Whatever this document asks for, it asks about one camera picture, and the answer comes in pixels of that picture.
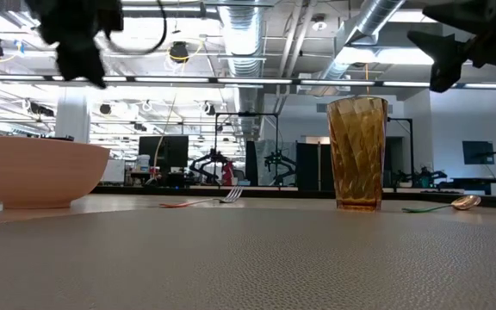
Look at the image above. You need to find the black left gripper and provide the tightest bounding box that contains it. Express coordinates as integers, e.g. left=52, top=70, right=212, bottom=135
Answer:
left=23, top=0, right=125, bottom=90

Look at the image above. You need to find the pink ribbed bowl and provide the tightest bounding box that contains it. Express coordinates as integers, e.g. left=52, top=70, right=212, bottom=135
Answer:
left=0, top=135, right=111, bottom=211

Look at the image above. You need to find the fork with red handle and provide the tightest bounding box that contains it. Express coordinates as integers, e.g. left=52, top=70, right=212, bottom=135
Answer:
left=159, top=185, right=245, bottom=209

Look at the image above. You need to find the white pillar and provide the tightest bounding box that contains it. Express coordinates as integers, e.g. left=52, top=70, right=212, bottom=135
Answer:
left=54, top=88, right=91, bottom=144

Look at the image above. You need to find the black background robot with teal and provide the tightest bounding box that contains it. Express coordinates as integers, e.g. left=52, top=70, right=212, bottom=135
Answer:
left=393, top=164, right=449, bottom=189

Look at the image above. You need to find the black standing monitor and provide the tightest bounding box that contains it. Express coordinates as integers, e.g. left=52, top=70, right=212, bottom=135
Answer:
left=138, top=135, right=190, bottom=174

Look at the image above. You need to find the black background table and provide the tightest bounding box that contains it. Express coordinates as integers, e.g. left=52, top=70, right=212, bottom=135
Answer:
left=438, top=176, right=496, bottom=196

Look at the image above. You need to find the amber faceted glass tumbler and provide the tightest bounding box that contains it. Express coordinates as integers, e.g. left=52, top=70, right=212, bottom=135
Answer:
left=325, top=96, right=390, bottom=214

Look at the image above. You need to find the black partition panel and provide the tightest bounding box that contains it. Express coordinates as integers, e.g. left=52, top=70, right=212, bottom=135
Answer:
left=295, top=141, right=336, bottom=192

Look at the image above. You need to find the long ceiling light strip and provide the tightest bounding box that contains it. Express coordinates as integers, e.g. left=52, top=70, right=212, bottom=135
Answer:
left=0, top=73, right=496, bottom=90

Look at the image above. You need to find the red background object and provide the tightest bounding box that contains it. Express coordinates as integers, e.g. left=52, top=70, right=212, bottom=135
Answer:
left=221, top=160, right=235, bottom=187

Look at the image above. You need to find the grey textured placemat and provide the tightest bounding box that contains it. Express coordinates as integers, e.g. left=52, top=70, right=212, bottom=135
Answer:
left=0, top=208, right=496, bottom=310

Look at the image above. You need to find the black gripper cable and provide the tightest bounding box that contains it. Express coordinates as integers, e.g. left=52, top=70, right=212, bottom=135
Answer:
left=104, top=0, right=168, bottom=57

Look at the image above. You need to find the silver ribbed ventilation duct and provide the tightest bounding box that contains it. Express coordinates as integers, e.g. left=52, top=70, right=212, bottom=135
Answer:
left=307, top=0, right=406, bottom=96
left=216, top=0, right=267, bottom=140

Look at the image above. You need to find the dark wall monitor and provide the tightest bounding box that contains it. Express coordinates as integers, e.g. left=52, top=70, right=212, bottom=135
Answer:
left=462, top=139, right=496, bottom=166

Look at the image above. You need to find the spoon with green handle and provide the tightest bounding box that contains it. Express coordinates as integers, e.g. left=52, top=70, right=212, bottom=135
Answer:
left=400, top=194, right=483, bottom=214

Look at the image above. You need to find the black metal frame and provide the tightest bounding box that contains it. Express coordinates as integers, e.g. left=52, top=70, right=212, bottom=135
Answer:
left=214, top=111, right=281, bottom=187

